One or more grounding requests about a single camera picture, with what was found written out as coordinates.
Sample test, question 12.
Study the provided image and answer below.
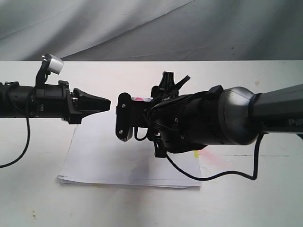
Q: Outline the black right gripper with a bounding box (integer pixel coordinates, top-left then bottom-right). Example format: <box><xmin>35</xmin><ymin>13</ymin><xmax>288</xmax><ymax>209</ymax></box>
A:
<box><xmin>132</xmin><ymin>71</ymin><xmax>190</xmax><ymax>158</ymax></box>

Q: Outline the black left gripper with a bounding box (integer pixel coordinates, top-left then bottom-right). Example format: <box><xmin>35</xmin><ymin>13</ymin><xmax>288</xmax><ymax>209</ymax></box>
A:
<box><xmin>30</xmin><ymin>80</ymin><xmax>111</xmax><ymax>124</ymax></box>

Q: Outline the silver spray paint can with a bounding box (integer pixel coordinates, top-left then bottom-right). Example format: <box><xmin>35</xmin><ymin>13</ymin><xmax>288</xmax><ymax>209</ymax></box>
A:
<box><xmin>131</xmin><ymin>97</ymin><xmax>152</xmax><ymax>102</ymax></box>

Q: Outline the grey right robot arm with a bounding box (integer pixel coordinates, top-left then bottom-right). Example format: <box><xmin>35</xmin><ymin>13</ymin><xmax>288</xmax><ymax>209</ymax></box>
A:
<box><xmin>132</xmin><ymin>72</ymin><xmax>303</xmax><ymax>157</ymax></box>

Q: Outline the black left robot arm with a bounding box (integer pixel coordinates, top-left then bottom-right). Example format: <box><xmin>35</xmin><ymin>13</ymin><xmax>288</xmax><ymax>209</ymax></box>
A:
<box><xmin>0</xmin><ymin>80</ymin><xmax>111</xmax><ymax>124</ymax></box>

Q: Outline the white paper stack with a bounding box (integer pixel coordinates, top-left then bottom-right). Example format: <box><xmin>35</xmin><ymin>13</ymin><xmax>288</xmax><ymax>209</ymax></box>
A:
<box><xmin>58</xmin><ymin>110</ymin><xmax>201</xmax><ymax>188</ymax></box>

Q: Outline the grey backdrop cloth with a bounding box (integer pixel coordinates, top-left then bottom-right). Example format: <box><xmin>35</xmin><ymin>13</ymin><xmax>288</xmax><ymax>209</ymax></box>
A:
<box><xmin>0</xmin><ymin>0</ymin><xmax>303</xmax><ymax>61</ymax></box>

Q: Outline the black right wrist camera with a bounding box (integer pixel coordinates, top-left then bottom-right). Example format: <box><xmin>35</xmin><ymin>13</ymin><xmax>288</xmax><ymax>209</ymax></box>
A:
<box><xmin>116</xmin><ymin>92</ymin><xmax>134</xmax><ymax>142</ymax></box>

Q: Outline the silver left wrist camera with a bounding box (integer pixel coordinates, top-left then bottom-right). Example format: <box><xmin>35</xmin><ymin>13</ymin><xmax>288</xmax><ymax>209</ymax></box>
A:
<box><xmin>35</xmin><ymin>53</ymin><xmax>64</xmax><ymax>88</ymax></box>

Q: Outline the black left camera cable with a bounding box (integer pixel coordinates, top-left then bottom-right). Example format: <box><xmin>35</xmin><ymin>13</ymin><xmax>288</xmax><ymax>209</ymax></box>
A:
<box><xmin>0</xmin><ymin>92</ymin><xmax>33</xmax><ymax>168</ymax></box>

